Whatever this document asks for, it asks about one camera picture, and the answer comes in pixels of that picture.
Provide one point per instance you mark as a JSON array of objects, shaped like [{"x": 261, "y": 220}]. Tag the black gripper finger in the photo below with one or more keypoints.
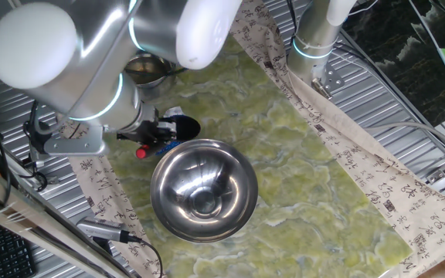
[
  {"x": 167, "y": 125},
  {"x": 166, "y": 137}
]

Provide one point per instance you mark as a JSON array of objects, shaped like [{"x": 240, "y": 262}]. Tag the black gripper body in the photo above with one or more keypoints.
[{"x": 141, "y": 129}]

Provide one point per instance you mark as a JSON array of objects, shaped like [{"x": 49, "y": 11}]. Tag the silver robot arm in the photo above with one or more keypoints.
[{"x": 91, "y": 58}]

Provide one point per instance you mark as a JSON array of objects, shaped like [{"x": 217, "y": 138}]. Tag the steel mixing bowl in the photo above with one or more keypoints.
[{"x": 203, "y": 189}]

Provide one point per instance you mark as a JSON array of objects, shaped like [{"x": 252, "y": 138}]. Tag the blue tissue pack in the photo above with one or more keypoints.
[{"x": 173, "y": 112}]

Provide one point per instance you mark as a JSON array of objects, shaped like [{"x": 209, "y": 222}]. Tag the beige calligraphy cloth strip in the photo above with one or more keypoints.
[
  {"x": 361, "y": 154},
  {"x": 99, "y": 185}
]

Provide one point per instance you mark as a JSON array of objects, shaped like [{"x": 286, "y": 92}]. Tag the green marble patterned mat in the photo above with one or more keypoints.
[{"x": 245, "y": 116}]

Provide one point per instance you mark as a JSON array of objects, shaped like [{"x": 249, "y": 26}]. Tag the aluminium pole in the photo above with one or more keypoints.
[{"x": 14, "y": 3}]

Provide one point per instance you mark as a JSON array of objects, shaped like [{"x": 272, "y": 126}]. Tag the black keyboard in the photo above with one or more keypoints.
[{"x": 6, "y": 251}]

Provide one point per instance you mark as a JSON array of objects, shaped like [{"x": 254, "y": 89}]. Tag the wrist camera on silver bracket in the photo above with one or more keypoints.
[{"x": 75, "y": 144}]

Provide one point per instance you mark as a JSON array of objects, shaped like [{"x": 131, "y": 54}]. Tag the grey camera with stand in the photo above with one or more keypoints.
[{"x": 102, "y": 229}]

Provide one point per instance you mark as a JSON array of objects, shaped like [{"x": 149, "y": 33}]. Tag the aluminium frame bar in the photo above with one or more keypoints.
[{"x": 14, "y": 208}]

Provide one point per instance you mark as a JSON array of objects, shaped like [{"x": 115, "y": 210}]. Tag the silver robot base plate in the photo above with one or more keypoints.
[{"x": 332, "y": 79}]

